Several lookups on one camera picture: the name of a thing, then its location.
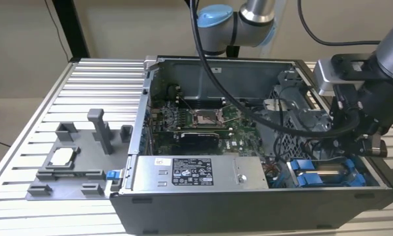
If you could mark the small black cylinder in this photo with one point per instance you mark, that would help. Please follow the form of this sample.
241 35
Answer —
172 91

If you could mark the blue plastic disk carrier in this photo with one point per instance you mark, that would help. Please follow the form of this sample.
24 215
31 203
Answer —
309 179

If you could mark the CPU socket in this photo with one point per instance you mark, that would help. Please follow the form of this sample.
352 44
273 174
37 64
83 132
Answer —
204 120

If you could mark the blue case latch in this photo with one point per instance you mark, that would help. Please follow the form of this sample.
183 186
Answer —
111 175

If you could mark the black metal post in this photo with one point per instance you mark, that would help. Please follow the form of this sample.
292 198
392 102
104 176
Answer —
72 29

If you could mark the grey parts rack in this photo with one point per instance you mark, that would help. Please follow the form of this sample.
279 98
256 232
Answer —
85 157

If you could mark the black PC case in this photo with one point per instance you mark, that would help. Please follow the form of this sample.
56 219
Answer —
216 214

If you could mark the black RAM slot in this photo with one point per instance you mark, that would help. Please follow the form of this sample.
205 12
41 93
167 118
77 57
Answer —
207 99
207 104
231 134
203 127

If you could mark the green motherboard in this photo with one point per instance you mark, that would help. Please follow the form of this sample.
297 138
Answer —
248 132

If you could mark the silver CPU chip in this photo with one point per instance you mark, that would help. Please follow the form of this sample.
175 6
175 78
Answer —
64 156

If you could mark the silver power supply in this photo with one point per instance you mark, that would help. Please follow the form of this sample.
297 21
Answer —
200 172

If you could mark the black graphics card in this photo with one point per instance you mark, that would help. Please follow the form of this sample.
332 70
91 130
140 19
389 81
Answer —
200 141

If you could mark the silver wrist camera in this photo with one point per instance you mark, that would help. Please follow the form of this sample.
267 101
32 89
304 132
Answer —
324 76

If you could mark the locking lever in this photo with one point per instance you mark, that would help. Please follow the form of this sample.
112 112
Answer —
187 103

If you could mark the grey metal drive cage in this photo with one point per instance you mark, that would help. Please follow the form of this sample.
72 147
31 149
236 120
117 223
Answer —
311 118

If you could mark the metal disk bay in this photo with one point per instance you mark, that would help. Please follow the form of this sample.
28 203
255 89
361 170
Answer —
289 178

